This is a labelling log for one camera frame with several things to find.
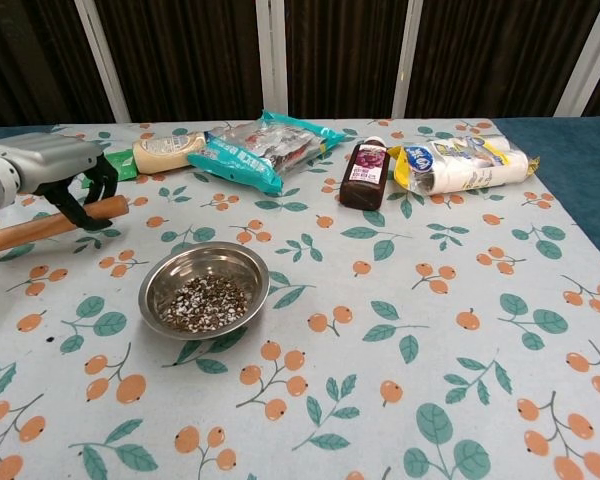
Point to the stainless steel bowl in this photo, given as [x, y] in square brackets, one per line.
[205, 259]

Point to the brown and white seeds pile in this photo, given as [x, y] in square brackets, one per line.
[205, 302]

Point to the wooden rolling pin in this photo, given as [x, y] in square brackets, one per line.
[30, 230]

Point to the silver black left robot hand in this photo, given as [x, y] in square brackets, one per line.
[50, 160]

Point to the teal snack bag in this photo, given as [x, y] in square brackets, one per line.
[240, 161]

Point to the cream squeeze sauce bottle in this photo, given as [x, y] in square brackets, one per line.
[165, 150]

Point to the green sachet packet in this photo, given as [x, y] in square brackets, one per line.
[126, 165]

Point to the white partition frame post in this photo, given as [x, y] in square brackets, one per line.
[104, 65]
[408, 60]
[588, 65]
[270, 60]

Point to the orange fruit print tablecloth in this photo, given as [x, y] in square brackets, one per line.
[380, 280]

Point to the white rolls in yellow pack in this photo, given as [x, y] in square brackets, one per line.
[460, 165]

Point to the dark juice bottle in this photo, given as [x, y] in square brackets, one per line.
[365, 182]

